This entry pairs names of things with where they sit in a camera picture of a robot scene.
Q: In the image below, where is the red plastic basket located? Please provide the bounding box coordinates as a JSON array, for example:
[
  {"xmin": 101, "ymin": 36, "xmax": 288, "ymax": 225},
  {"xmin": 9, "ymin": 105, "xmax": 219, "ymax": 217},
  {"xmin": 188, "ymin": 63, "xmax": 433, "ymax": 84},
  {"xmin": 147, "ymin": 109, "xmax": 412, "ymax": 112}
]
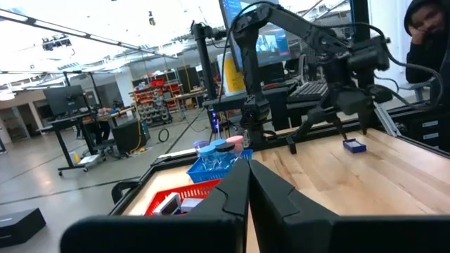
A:
[{"xmin": 143, "ymin": 178, "xmax": 222, "ymax": 216}]

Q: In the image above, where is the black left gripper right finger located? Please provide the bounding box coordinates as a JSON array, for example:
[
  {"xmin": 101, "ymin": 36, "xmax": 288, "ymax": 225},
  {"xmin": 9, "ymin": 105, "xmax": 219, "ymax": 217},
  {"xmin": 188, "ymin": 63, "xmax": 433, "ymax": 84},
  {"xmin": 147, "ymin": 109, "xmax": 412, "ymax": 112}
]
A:
[{"xmin": 250, "ymin": 160, "xmax": 340, "ymax": 253}]

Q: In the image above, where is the navy blue sand hourglass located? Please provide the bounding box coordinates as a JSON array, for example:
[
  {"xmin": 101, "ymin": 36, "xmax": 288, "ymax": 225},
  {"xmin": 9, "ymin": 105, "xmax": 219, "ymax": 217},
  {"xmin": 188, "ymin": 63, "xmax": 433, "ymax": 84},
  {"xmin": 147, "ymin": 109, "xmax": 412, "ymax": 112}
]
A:
[{"xmin": 216, "ymin": 142, "xmax": 236, "ymax": 167}]

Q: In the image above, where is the black vertical monitor pole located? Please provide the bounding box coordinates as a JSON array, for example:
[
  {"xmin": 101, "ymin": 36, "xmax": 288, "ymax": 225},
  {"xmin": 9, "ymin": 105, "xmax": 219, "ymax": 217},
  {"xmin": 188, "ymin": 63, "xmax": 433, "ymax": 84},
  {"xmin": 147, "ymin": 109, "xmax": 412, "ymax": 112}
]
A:
[{"xmin": 191, "ymin": 21, "xmax": 219, "ymax": 101}]

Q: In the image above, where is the purple sand hourglass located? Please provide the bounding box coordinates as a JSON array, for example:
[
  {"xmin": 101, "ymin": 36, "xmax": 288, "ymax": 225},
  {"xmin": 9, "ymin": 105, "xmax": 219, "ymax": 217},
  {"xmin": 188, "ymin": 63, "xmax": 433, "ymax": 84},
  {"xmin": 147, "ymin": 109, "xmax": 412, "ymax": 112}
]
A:
[{"xmin": 192, "ymin": 139, "xmax": 210, "ymax": 153}]

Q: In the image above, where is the black digital timer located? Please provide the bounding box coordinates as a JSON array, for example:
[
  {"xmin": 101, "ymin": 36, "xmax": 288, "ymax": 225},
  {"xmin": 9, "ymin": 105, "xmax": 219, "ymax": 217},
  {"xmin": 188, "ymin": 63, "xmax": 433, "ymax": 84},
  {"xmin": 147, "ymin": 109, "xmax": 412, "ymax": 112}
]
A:
[{"xmin": 342, "ymin": 138, "xmax": 367, "ymax": 154}]

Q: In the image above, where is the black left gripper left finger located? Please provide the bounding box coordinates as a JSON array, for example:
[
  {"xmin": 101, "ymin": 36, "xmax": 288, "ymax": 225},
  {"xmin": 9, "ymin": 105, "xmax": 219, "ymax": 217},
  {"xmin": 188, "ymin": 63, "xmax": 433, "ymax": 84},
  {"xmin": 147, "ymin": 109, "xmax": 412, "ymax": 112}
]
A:
[{"xmin": 189, "ymin": 160, "xmax": 250, "ymax": 253}]

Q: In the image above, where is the black drawer unit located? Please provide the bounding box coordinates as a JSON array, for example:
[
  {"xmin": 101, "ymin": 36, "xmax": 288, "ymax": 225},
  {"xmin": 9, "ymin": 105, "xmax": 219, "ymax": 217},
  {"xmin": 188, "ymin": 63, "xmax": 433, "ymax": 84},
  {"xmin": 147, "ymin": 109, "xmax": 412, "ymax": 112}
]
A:
[{"xmin": 397, "ymin": 105, "xmax": 450, "ymax": 153}]

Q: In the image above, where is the red parts shelf rack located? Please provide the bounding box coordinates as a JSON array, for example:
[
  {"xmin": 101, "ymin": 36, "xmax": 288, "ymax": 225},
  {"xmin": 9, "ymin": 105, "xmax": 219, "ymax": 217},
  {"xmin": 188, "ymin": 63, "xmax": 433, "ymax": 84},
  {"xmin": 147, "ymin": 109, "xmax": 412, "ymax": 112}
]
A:
[{"xmin": 131, "ymin": 77, "xmax": 182, "ymax": 127}]

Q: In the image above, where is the person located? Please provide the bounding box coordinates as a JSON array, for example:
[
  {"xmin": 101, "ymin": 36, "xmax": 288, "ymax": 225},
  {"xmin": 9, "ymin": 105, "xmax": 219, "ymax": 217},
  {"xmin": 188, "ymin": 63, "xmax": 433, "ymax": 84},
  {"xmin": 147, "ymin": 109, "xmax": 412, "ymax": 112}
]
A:
[{"xmin": 403, "ymin": 0, "xmax": 450, "ymax": 106}]

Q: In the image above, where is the black overhead camera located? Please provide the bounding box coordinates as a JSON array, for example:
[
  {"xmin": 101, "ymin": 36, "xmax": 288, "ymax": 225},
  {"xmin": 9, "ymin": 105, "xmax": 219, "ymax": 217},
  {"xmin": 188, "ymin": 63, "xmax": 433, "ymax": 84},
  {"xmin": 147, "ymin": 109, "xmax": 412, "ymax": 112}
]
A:
[{"xmin": 41, "ymin": 34, "xmax": 73, "ymax": 52}]

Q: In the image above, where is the black computer monitor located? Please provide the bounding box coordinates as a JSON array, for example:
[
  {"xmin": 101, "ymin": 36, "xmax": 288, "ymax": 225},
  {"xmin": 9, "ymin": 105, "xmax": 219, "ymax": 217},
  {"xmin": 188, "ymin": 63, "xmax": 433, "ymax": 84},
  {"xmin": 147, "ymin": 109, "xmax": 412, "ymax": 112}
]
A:
[{"xmin": 44, "ymin": 85, "xmax": 86, "ymax": 117}]

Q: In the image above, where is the black floor box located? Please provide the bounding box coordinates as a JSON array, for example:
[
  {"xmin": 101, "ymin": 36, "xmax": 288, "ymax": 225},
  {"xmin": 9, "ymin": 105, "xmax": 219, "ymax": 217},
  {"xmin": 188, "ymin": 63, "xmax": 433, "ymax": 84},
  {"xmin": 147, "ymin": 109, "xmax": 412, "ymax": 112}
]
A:
[{"xmin": 0, "ymin": 207, "xmax": 46, "ymax": 249}]

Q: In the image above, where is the yellow and white poster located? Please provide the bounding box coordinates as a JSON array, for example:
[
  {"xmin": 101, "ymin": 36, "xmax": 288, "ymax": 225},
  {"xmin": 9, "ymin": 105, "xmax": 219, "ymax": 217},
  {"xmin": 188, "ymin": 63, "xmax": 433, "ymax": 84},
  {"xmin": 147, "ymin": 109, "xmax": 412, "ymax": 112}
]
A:
[{"xmin": 217, "ymin": 52, "xmax": 247, "ymax": 98}]

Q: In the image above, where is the person's hand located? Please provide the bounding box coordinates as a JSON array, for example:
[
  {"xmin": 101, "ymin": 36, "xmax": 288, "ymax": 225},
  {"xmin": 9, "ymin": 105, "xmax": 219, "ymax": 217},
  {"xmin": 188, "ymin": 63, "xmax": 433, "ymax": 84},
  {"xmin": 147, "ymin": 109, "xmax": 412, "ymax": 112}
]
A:
[{"xmin": 409, "ymin": 24, "xmax": 425, "ymax": 46}]

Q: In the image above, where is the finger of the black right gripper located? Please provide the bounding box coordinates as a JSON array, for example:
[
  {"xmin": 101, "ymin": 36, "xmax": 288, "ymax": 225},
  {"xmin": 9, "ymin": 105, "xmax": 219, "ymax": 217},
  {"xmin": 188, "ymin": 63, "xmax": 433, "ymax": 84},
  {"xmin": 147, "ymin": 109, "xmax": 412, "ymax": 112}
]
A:
[
  {"xmin": 332, "ymin": 114, "xmax": 349, "ymax": 141},
  {"xmin": 358, "ymin": 114, "xmax": 372, "ymax": 136}
]

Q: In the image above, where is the small black bracket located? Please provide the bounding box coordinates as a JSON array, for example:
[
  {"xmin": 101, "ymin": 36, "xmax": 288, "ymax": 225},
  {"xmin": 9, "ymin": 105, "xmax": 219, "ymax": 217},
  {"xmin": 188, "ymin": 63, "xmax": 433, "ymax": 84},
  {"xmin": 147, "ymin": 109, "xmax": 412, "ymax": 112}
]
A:
[{"xmin": 111, "ymin": 179, "xmax": 141, "ymax": 205}]

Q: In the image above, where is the silver aluminium extrusion bar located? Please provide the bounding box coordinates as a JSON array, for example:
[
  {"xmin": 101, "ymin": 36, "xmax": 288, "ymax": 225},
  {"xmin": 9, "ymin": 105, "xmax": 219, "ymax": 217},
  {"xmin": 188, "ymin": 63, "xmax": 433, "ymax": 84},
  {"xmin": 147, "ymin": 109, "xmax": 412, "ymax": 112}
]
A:
[{"xmin": 372, "ymin": 101, "xmax": 402, "ymax": 138}]

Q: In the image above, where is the black equipment cabinet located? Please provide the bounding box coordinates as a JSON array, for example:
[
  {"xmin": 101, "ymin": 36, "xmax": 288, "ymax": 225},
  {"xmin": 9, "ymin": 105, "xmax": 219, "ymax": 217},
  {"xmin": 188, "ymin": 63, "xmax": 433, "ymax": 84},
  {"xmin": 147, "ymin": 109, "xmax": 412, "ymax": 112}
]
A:
[{"xmin": 111, "ymin": 118, "xmax": 149, "ymax": 155}]

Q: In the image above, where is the black lit computer tower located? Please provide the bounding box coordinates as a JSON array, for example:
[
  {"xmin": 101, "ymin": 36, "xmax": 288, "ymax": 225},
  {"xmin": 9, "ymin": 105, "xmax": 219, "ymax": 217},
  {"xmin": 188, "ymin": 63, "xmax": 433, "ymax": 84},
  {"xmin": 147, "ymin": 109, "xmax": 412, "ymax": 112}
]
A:
[{"xmin": 207, "ymin": 105, "xmax": 226, "ymax": 134}]

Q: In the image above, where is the black mobile standing desk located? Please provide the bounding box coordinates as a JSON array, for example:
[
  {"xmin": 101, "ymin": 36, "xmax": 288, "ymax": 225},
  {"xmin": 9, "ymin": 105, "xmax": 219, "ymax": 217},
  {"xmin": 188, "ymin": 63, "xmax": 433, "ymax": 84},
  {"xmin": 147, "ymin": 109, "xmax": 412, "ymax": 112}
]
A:
[{"xmin": 37, "ymin": 105, "xmax": 138, "ymax": 176}]

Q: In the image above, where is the large blue display screen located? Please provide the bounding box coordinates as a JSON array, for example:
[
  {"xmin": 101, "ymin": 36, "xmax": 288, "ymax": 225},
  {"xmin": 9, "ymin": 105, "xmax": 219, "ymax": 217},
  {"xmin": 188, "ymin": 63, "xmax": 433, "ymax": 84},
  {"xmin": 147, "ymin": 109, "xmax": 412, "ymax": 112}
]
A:
[{"xmin": 218, "ymin": 0, "xmax": 293, "ymax": 67}]

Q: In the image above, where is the dark grey side desk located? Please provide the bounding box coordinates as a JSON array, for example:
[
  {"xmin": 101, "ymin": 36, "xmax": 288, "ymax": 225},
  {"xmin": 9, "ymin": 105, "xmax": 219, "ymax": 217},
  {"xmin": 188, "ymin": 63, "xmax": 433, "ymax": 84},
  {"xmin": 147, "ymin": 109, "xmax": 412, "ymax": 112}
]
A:
[{"xmin": 202, "ymin": 84, "xmax": 331, "ymax": 131}]

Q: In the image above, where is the black keyboard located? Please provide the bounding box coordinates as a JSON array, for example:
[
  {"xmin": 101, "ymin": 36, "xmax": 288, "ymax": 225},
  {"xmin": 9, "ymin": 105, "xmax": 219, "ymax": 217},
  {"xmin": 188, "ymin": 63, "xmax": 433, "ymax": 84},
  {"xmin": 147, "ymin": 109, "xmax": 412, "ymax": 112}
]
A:
[{"xmin": 288, "ymin": 80, "xmax": 330, "ymax": 103}]

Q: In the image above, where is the black overhead light bar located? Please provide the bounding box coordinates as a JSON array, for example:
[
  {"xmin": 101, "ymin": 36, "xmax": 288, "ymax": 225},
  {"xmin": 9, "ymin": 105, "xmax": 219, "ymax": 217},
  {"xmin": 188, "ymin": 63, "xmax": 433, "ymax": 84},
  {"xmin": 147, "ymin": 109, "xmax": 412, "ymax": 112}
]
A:
[{"xmin": 0, "ymin": 8, "xmax": 179, "ymax": 60}]

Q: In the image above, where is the blue plastic basket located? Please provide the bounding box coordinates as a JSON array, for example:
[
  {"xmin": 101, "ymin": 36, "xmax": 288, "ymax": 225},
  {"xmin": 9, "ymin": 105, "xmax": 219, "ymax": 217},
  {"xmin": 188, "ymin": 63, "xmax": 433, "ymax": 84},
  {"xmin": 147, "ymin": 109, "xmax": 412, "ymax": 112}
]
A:
[{"xmin": 186, "ymin": 149, "xmax": 254, "ymax": 183}]

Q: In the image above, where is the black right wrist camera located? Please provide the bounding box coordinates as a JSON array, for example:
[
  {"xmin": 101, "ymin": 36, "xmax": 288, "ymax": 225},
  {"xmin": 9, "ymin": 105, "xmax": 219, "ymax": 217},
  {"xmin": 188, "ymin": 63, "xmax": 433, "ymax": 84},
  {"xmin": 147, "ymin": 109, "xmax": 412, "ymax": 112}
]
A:
[{"xmin": 346, "ymin": 37, "xmax": 391, "ymax": 73}]

